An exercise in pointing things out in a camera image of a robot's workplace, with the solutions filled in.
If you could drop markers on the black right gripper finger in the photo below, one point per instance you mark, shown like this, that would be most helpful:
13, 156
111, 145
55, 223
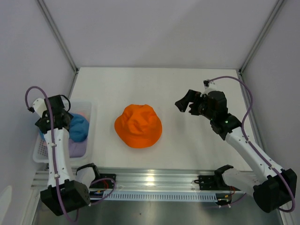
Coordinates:
194, 109
190, 97

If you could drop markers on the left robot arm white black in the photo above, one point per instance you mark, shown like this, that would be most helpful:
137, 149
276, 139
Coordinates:
66, 191

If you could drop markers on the slotted grey cable duct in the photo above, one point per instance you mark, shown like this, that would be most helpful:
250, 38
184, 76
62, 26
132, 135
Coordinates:
162, 196

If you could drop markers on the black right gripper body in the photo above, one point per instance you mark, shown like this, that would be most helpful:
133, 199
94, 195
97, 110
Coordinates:
204, 109

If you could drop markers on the lavender bucket hat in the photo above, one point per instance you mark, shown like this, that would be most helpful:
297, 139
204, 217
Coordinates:
77, 149

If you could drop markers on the left aluminium frame post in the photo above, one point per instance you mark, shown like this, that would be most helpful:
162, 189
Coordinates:
56, 33

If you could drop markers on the aluminium mounting rail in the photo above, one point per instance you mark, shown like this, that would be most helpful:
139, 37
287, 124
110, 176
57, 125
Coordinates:
156, 180

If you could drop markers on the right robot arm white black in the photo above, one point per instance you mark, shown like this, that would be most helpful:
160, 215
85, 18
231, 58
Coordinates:
272, 186

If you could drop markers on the white plastic basket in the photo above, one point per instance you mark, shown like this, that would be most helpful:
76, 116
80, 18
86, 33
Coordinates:
91, 115

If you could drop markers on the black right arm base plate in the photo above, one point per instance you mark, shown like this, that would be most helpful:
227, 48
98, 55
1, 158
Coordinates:
212, 182

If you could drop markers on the orange bucket hat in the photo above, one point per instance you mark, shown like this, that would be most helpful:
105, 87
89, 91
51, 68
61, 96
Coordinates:
139, 126

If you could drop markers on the aluminium frame post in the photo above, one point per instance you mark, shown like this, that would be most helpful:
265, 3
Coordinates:
56, 33
262, 34

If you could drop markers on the pink bucket hat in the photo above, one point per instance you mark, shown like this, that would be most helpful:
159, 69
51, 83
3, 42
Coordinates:
82, 113

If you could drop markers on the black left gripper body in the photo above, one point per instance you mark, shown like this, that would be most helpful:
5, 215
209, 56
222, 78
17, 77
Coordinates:
44, 115

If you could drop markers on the right aluminium frame post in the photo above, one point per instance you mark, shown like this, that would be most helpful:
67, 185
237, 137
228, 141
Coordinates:
262, 34

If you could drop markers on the blue bucket hat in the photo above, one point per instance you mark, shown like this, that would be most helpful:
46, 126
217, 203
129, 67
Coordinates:
78, 131

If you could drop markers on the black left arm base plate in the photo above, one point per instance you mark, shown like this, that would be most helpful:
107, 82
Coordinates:
104, 181

